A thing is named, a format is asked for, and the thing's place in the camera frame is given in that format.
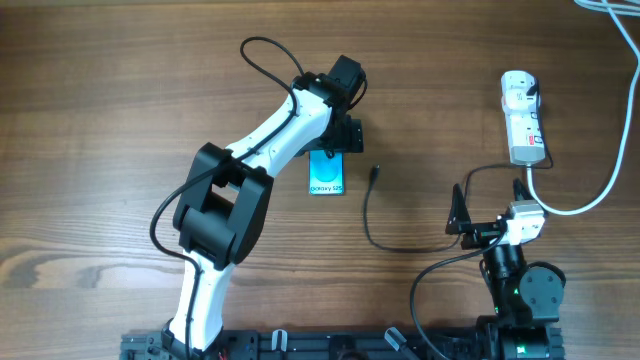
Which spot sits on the turquoise screen smartphone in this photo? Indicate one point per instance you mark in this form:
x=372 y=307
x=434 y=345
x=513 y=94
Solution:
x=326 y=176

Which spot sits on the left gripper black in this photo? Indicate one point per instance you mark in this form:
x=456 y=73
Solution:
x=349 y=138

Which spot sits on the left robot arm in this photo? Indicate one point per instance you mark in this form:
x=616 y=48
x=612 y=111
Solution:
x=222 y=205

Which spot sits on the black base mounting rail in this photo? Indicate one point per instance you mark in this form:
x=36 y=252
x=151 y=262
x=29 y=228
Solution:
x=340 y=344

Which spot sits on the white power strip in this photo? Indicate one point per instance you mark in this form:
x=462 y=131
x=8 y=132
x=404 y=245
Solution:
x=520 y=102

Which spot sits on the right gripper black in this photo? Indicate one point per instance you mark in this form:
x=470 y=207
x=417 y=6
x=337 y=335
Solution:
x=460 y=222

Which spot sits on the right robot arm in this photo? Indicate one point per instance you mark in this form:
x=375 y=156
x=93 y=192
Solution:
x=526 y=295

